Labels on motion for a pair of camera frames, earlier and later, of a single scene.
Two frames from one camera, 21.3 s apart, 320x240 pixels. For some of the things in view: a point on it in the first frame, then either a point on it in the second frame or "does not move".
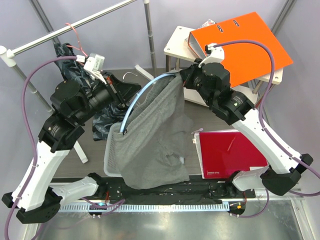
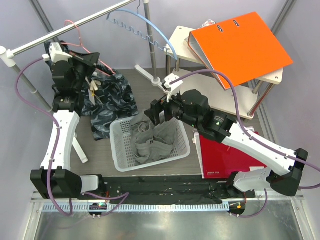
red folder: (220, 153) does not move
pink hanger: (80, 48) to (83, 47)
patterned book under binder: (208, 22) does not move
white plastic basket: (112, 165) to (121, 143)
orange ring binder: (243, 61) does not move
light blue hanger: (124, 132) to (145, 18)
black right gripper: (189, 73) to (156, 106)
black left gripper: (120, 92) to (88, 60)
